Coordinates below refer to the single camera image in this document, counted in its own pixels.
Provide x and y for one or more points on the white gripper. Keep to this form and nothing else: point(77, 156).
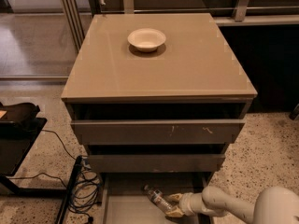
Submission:
point(187, 202)

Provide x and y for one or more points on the clear plastic water bottle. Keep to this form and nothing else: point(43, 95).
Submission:
point(157, 197)

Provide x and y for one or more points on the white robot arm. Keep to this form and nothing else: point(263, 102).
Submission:
point(274, 205)

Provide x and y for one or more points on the middle grey drawer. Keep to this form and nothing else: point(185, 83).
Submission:
point(156, 163)

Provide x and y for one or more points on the bottom grey open drawer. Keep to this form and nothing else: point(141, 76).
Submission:
point(125, 202)

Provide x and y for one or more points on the top grey drawer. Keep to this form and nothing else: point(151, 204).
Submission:
point(157, 132)

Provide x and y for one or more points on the grey drawer cabinet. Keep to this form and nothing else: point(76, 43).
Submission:
point(193, 75)

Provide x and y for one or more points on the white paper bowl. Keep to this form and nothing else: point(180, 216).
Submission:
point(146, 39)

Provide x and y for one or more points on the metal frame rail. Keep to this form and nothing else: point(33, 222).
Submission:
point(70, 9)

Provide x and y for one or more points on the metal bracket post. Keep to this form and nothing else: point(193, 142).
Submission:
point(240, 10)

